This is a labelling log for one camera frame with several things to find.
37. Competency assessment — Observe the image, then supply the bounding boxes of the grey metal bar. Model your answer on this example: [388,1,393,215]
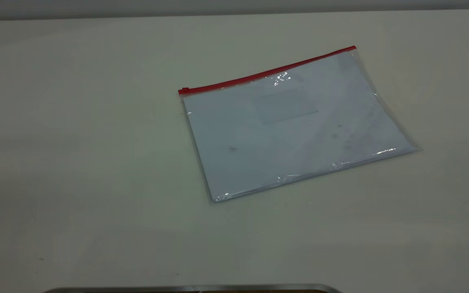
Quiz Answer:
[43,284,343,293]

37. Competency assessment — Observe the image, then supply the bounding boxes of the clear plastic zipper bag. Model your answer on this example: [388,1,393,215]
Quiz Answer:
[178,46,422,204]

